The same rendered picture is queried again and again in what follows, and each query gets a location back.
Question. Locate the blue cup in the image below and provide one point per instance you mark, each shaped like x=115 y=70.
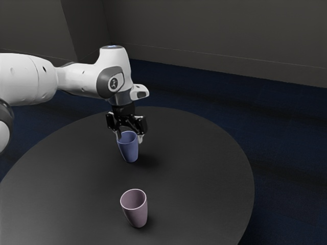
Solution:
x=129 y=149

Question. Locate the mauve cup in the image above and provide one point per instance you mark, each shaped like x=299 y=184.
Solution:
x=135 y=211

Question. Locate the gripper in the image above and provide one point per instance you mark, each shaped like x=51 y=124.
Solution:
x=124 y=109

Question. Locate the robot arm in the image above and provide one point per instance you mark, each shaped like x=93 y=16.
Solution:
x=76 y=76

